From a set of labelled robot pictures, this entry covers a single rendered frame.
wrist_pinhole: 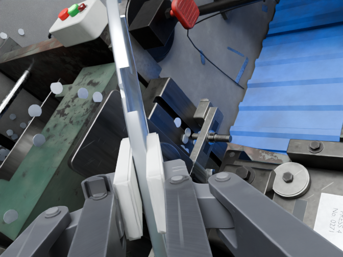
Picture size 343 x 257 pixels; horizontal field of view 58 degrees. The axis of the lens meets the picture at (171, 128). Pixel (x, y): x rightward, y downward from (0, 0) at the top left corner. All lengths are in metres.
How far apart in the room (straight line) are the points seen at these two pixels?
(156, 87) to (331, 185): 0.40
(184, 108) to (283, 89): 1.61
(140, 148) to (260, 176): 0.34
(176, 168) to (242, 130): 2.00
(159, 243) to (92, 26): 0.54
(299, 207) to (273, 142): 1.58
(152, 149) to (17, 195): 0.52
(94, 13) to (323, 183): 0.52
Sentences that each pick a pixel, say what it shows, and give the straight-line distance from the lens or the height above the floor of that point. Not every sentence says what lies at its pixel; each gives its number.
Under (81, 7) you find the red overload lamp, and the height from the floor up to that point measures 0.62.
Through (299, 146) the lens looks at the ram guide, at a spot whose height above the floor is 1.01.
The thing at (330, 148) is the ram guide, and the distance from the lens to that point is 0.48.
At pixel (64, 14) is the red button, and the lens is 0.74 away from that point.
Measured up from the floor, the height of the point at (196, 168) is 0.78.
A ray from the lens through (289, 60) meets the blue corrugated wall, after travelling 2.44.
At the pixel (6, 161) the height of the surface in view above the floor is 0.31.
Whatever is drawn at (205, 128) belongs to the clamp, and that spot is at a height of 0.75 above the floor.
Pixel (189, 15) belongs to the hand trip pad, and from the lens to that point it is 0.68.
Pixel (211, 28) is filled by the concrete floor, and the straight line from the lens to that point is 2.12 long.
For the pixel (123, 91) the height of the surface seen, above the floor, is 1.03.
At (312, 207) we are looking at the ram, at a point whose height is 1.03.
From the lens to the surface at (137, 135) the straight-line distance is 0.17.
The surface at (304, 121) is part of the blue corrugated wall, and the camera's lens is 2.08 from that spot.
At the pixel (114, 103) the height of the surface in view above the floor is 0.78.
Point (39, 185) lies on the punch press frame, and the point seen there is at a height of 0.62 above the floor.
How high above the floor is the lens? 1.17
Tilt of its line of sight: 42 degrees down
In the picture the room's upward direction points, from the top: 93 degrees clockwise
